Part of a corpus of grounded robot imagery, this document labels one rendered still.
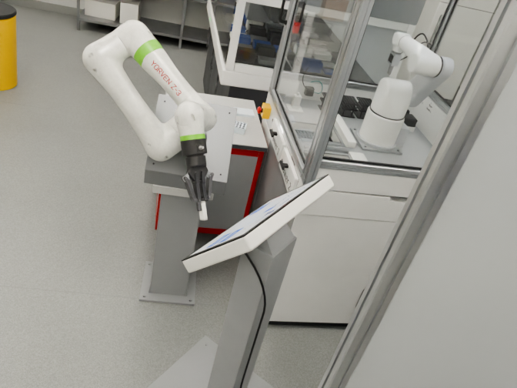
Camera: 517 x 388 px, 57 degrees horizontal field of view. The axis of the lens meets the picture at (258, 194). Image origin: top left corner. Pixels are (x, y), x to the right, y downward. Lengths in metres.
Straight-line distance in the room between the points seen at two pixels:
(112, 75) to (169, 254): 1.01
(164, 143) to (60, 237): 1.31
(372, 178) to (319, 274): 0.60
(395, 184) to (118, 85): 1.25
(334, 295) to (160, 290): 0.94
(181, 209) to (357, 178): 0.85
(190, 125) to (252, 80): 1.61
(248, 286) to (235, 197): 1.27
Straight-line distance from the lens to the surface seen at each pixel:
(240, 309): 1.80
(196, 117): 1.73
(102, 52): 1.96
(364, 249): 2.45
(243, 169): 2.79
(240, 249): 1.37
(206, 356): 2.51
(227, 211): 2.96
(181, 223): 2.41
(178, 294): 2.75
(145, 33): 2.00
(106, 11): 6.39
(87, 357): 2.52
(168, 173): 2.20
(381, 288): 0.89
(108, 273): 2.88
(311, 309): 2.67
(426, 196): 0.78
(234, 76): 3.27
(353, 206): 2.24
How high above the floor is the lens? 2.04
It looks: 34 degrees down
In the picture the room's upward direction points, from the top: 14 degrees clockwise
